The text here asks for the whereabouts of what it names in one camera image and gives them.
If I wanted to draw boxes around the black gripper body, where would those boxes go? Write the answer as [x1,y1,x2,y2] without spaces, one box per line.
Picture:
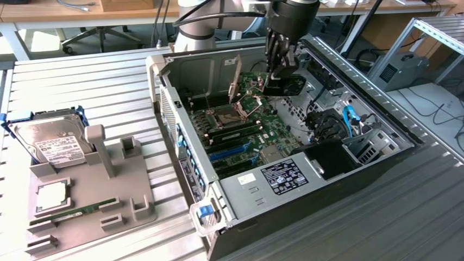
[268,0,320,42]

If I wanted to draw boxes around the black graphics card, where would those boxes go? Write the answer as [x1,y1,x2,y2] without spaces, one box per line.
[227,53,305,105]

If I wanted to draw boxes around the office chair with black base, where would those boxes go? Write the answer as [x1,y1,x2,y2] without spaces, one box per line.
[313,16,331,34]

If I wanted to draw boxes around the long wooden desk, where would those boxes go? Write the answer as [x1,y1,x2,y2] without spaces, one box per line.
[317,0,459,52]

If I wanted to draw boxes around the metal socket cover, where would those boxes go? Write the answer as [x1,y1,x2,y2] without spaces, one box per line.
[235,94,264,119]

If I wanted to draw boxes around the silver perforated drive cage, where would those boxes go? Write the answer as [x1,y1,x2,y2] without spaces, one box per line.
[275,45,349,136]

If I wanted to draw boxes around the open grey PC case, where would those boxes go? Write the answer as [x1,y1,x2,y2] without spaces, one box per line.
[145,33,425,261]

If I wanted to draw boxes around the thin socket locking lever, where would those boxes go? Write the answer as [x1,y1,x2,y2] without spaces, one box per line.
[203,88,215,113]

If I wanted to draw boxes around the CPU socket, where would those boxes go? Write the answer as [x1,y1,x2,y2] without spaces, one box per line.
[212,104,249,128]

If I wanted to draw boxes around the green motherboard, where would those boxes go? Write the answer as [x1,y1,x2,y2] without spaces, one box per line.
[188,89,309,180]

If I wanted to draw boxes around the installed black RAM stick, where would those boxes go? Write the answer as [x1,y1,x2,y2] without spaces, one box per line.
[209,126,263,142]

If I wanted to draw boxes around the grey control box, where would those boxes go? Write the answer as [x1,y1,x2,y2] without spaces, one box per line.
[376,51,431,92]

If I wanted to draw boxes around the grey chipset heatsink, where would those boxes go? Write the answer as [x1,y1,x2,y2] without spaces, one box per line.
[260,146,285,161]

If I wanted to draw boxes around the blue expansion slot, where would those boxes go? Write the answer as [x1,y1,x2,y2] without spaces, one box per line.
[208,145,244,161]

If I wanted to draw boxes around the silver disk bay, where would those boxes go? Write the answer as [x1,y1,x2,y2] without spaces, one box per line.
[343,129,400,165]

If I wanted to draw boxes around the white side table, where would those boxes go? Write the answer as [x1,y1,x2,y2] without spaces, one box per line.
[385,83,464,161]

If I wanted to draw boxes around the brown cardboard box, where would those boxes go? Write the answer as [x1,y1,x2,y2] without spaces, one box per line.
[99,0,160,12]

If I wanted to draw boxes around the office chair with grey base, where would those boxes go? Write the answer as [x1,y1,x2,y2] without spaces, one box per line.
[60,26,144,55]

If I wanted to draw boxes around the grey power supply unit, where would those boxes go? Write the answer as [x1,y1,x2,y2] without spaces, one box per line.
[219,152,324,220]

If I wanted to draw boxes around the silver hard disk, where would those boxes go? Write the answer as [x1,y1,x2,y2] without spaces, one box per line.
[7,113,89,168]

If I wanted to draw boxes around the grey parts rack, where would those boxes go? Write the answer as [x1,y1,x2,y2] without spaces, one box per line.
[21,123,159,256]

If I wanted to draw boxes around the silver CPU chip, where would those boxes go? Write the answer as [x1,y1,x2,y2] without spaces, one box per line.
[36,183,69,213]

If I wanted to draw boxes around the green RAM stick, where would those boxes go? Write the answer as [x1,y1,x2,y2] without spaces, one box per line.
[28,200,119,226]

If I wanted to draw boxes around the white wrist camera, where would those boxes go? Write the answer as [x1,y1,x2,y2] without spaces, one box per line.
[243,1,272,17]

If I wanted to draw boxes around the coiled black floor cable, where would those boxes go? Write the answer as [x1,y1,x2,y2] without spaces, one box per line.
[355,48,380,67]

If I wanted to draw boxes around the black power wire bundle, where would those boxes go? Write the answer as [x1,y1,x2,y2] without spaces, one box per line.
[305,111,345,142]

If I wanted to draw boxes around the blue SATA wire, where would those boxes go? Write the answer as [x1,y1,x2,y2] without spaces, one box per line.
[341,104,361,138]

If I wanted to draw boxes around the dangling black cable with plug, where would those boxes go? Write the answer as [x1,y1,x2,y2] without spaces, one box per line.
[155,0,171,48]

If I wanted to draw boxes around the aluminium frame shelf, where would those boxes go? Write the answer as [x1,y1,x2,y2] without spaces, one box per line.
[365,15,464,85]

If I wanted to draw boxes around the thin black table cable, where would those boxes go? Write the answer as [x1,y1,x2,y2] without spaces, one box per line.
[396,86,464,128]

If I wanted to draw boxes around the grey-blue network cable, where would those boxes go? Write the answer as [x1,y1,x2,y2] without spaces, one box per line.
[57,0,97,11]

